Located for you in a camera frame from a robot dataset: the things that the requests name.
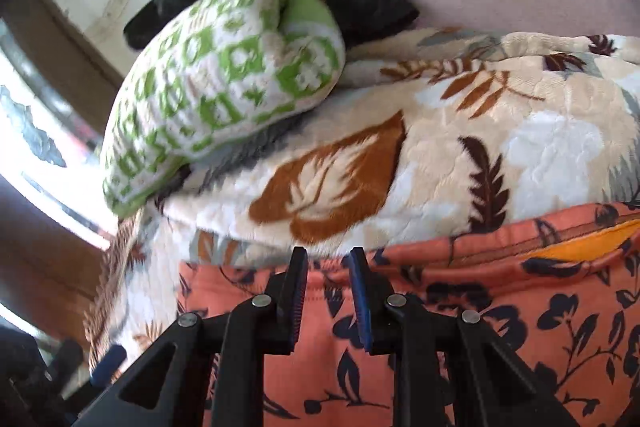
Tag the orange floral dress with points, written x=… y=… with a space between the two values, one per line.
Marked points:
x=500 y=332

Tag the wooden door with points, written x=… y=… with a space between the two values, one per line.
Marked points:
x=60 y=42

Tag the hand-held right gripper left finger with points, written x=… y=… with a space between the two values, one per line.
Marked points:
x=299 y=292

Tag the green checked pillow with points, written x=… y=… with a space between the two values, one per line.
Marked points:
x=210 y=82

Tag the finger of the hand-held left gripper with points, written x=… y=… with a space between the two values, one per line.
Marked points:
x=69 y=357
x=109 y=361

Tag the leaf print blanket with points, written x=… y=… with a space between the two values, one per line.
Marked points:
x=450 y=157

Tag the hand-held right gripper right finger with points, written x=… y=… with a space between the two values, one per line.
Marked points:
x=359 y=302

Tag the tall stained glass window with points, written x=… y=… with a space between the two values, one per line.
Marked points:
x=30 y=107

